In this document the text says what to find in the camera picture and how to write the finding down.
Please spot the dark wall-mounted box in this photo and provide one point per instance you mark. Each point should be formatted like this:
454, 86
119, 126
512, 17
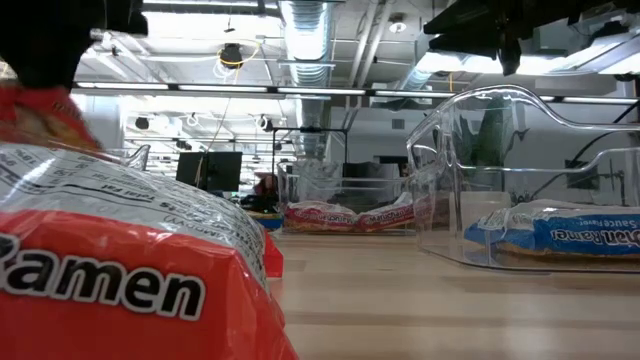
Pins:
581, 175

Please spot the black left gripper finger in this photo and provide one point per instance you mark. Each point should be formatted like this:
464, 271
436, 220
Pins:
50, 62

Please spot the black ceiling-mounted device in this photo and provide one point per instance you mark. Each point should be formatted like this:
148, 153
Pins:
231, 54

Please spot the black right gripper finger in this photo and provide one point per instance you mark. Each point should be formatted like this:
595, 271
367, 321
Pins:
509, 57

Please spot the clear plastic storage bin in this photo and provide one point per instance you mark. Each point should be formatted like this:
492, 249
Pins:
285, 190
141, 157
430, 200

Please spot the green plant in white pot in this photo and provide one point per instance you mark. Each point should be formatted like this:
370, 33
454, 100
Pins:
492, 130

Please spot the silver ceiling air duct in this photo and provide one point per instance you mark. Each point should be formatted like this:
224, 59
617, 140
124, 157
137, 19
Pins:
417, 75
306, 40

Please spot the round white ceiling fixture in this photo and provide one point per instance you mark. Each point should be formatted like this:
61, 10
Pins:
397, 26

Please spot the person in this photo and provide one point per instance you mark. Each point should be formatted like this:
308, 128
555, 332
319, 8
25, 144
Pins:
267, 185

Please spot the black computer monitor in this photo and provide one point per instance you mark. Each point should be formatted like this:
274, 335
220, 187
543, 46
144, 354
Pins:
187, 165
225, 170

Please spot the black ceiling light rail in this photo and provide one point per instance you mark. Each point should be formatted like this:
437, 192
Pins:
272, 90

